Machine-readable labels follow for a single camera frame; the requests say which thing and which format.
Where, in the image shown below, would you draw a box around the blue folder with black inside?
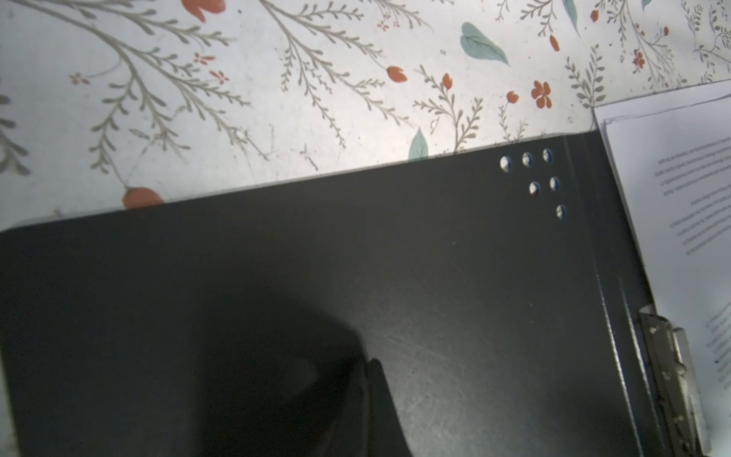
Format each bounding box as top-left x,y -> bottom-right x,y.
1,133 -> 678,456

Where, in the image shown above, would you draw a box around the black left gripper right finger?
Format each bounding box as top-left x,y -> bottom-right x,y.
367,359 -> 412,457

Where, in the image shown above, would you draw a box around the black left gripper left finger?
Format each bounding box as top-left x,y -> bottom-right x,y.
310,359 -> 369,456

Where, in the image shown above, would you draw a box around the white printed paper files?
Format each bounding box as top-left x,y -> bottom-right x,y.
594,81 -> 730,456

